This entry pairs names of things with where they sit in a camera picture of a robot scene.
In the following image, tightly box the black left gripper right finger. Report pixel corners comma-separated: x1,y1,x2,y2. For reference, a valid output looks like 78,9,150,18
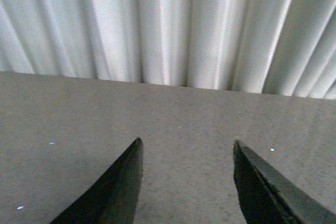
233,140,335,223

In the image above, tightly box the white pleated curtain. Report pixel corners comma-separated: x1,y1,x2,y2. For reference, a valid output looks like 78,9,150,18
1,0,335,100

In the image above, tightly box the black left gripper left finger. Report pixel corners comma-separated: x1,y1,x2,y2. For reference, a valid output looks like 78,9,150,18
51,137,143,223

